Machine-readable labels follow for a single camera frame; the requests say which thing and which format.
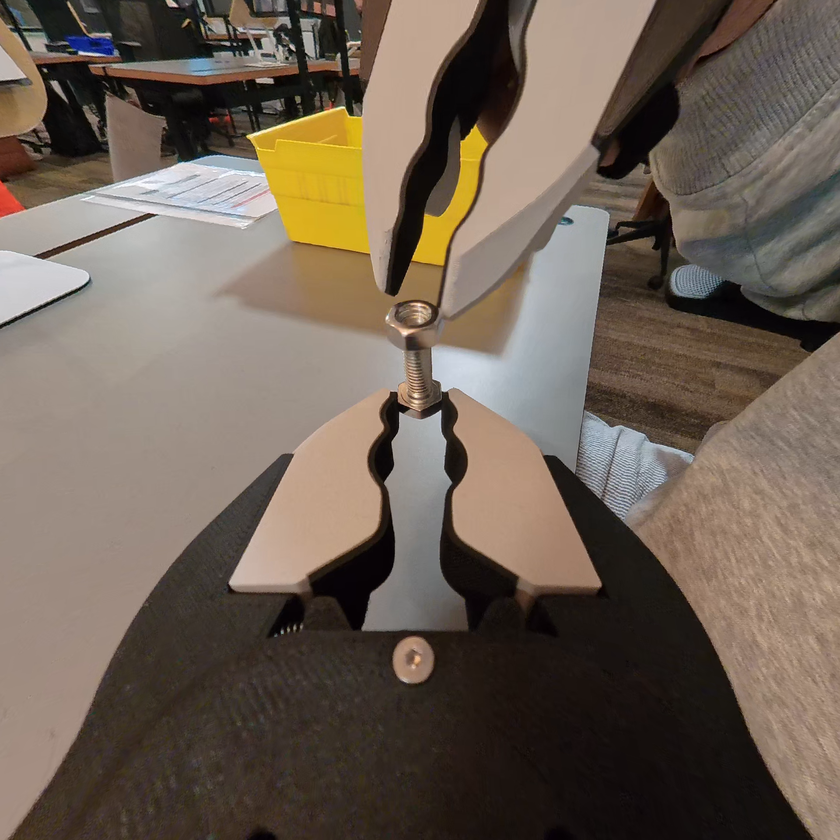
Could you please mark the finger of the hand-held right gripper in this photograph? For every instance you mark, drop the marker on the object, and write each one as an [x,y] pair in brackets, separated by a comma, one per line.
[400,98]
[558,98]

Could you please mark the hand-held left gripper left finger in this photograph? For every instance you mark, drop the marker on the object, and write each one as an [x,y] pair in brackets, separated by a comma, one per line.
[321,512]

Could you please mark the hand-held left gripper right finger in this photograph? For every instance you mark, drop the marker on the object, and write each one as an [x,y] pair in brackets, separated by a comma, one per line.
[518,518]

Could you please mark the yellow plastic bin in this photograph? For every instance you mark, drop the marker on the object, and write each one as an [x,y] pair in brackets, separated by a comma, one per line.
[315,197]

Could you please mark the steel bolt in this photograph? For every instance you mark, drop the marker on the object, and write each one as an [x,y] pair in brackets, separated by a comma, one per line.
[418,371]

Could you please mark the steel hex nut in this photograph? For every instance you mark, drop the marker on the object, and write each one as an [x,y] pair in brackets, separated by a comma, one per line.
[410,338]

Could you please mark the person's right forearm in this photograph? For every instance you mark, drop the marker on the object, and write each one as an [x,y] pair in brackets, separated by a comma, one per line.
[754,164]

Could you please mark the grey desk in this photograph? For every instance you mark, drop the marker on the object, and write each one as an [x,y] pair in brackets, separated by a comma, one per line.
[164,394]

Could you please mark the person's striped shirt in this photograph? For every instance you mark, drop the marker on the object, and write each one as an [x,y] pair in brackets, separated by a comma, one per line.
[623,459]

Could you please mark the wooden work table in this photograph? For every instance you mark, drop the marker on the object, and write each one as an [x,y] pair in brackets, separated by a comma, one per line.
[216,69]

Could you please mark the black mesh office chair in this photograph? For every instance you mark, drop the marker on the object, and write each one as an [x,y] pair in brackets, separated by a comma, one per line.
[695,282]

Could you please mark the laminated paper sheet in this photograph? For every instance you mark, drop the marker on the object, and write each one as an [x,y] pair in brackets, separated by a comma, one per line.
[184,193]

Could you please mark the grey panel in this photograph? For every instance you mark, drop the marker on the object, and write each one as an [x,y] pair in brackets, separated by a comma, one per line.
[134,141]

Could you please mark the document stand with white base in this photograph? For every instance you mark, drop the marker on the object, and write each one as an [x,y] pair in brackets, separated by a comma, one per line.
[33,289]

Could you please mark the orange cone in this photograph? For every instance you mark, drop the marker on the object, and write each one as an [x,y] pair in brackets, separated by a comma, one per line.
[8,200]

